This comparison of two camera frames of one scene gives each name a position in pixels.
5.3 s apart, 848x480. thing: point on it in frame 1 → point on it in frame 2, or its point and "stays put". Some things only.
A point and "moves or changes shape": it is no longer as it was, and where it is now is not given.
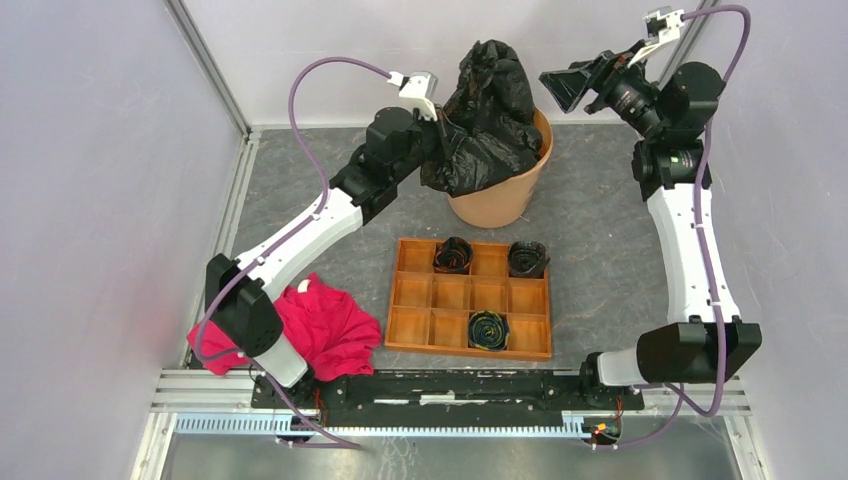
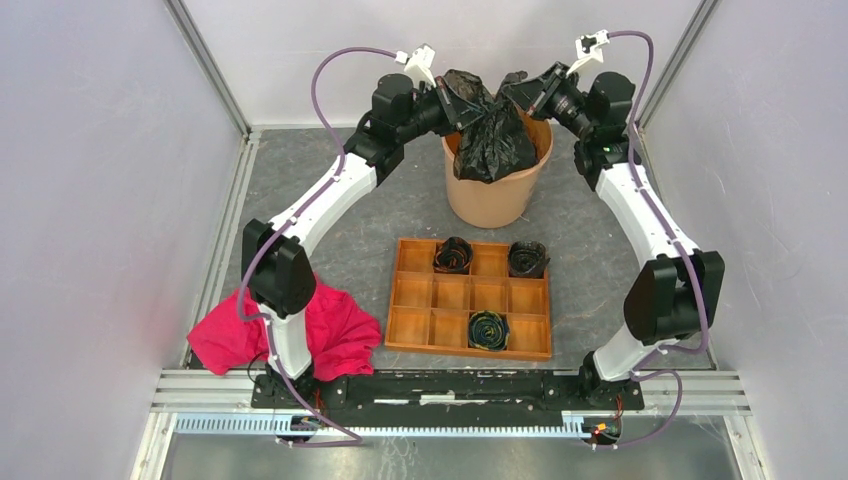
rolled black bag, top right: (527, 259) stays put
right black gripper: (602, 74) → (534, 95)
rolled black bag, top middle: (453, 255) stays put
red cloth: (336, 335) stays put
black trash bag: (488, 123) moves or changes shape
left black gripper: (432, 124) → (456, 111)
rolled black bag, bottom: (488, 330) stays put
